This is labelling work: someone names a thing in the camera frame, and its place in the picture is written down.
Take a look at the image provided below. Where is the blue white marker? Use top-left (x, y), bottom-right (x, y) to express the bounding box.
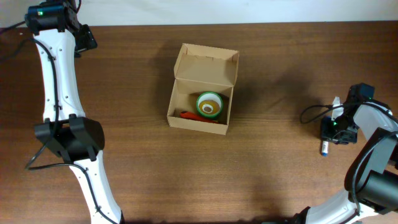
top-left (321, 141), bottom-right (329, 157)

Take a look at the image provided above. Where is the brown cardboard box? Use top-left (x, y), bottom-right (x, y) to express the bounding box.
top-left (167, 44), bottom-right (239, 135)

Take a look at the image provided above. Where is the orange utility knife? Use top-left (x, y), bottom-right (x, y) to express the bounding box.
top-left (180, 111), bottom-right (219, 123)

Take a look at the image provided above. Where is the small yellow tape roll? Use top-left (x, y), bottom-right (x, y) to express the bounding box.
top-left (199, 100), bottom-right (221, 115)

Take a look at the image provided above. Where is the green tape roll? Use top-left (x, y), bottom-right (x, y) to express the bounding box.
top-left (196, 91), bottom-right (224, 119)

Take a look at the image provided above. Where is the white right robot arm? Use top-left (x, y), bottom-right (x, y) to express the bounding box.
top-left (290, 83), bottom-right (397, 224)

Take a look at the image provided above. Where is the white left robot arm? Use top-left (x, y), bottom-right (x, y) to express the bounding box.
top-left (25, 1), bottom-right (124, 223)

